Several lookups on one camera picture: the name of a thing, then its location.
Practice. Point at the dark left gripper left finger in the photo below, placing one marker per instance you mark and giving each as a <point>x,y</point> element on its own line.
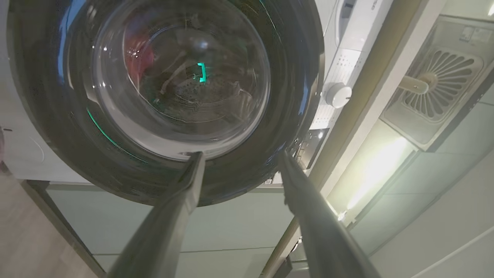
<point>166,231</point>

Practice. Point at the white front-load washing machine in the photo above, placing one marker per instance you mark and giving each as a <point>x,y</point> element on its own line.
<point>23,150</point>

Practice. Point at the white control dial knob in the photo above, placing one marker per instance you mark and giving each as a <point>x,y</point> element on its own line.
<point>339,95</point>

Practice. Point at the washing machine glass door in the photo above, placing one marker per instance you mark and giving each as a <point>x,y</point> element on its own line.
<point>38,96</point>

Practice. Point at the warm light strip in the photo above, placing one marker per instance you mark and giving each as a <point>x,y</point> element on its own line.
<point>374,173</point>

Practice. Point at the red bulls print jersey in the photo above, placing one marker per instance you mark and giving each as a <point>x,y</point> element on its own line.
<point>139,54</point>

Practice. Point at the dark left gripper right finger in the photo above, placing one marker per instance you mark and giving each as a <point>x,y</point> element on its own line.
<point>324,239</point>

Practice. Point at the steel washing machine drum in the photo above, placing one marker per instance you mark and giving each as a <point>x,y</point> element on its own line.
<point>216,96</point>

